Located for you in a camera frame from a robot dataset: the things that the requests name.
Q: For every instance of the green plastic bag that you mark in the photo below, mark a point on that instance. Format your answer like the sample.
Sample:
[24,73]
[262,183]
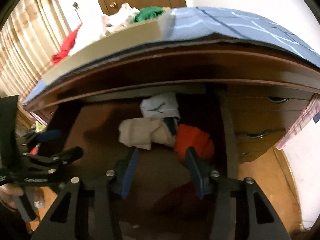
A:
[40,127]

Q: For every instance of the brass door knob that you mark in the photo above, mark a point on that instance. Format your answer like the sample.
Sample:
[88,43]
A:
[113,5]

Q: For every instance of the grey sock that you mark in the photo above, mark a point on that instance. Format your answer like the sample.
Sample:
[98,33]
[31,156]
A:
[162,102]

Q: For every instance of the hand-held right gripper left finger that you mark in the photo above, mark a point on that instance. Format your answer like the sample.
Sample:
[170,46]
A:
[128,175]

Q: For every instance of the beige sock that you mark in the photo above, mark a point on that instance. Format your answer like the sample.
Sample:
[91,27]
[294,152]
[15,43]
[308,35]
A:
[140,133]

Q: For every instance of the blue plaid tablecloth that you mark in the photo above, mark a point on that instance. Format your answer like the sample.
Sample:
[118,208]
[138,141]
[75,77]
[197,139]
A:
[225,22]

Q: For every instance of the bright red underwear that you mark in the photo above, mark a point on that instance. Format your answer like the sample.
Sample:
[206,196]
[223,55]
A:
[66,46]

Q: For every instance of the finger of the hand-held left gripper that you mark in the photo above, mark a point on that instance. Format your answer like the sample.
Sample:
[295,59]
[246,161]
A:
[48,135]
[57,156]

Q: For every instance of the green and red sock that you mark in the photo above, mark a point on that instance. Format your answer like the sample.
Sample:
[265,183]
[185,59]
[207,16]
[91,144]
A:
[195,137]

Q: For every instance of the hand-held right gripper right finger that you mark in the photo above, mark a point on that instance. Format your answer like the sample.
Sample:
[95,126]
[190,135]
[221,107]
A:
[196,177]

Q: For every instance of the small wooden side drawer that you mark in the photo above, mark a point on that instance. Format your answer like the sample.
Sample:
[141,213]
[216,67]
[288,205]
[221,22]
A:
[250,141]
[250,105]

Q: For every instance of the pink patterned cloth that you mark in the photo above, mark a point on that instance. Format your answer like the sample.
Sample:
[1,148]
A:
[40,117]
[300,122]

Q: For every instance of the dark blue underwear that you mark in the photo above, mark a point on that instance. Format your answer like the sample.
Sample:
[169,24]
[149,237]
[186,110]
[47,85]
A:
[171,126]

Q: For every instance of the green underwear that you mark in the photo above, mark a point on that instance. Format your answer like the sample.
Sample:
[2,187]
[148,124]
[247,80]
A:
[147,13]

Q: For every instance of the white underwear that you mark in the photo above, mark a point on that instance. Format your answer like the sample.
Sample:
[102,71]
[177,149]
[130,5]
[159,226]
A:
[117,17]

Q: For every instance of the beige tassel tieback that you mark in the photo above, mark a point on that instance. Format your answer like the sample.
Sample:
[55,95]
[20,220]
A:
[79,17]

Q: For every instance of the dark wooden dresser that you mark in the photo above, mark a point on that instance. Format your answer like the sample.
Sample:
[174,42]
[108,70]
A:
[200,67]

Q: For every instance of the beige striped curtain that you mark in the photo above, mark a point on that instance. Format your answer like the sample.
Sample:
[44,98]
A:
[30,42]

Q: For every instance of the person's left hand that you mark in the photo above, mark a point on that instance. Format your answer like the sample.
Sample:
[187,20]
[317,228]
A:
[8,195]

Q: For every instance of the metal wall hook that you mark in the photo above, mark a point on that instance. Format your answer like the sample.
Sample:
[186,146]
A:
[75,5]

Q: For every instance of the shallow gold cardboard box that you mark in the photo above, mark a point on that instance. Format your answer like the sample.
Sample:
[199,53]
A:
[100,52]

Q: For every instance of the dark red sock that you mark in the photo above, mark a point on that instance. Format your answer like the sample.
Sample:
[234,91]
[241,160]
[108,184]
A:
[175,200]

